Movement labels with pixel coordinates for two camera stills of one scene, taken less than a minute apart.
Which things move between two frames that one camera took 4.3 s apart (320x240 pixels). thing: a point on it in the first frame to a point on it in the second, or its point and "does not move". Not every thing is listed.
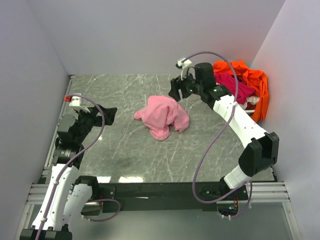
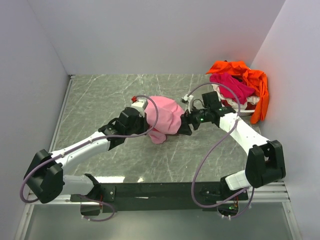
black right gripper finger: x=174 y=93 to x=185 y=128
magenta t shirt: x=228 y=80 does not move
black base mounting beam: x=162 y=196 does not move
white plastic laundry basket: x=250 y=112 does not move
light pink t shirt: x=159 y=113 does not move
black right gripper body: x=192 y=86 to x=196 y=117
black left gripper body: x=87 y=120 to x=130 y=131
